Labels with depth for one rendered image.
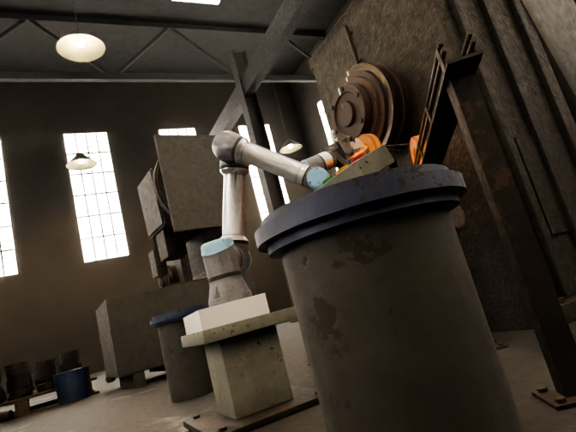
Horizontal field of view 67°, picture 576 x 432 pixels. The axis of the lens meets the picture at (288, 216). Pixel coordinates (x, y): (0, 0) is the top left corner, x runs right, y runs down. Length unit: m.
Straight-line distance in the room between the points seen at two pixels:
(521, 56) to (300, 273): 1.95
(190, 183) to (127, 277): 7.43
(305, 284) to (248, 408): 0.91
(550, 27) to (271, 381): 2.12
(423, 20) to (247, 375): 1.63
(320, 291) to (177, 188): 3.97
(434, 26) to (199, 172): 3.09
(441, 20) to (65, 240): 10.76
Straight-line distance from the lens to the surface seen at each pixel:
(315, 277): 0.57
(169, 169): 4.54
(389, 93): 2.08
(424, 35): 2.17
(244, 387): 1.45
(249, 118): 9.79
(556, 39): 2.66
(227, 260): 1.51
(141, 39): 12.41
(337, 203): 0.52
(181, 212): 4.41
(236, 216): 1.68
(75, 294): 11.68
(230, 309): 1.45
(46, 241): 11.95
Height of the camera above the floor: 0.30
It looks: 11 degrees up
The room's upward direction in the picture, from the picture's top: 15 degrees counter-clockwise
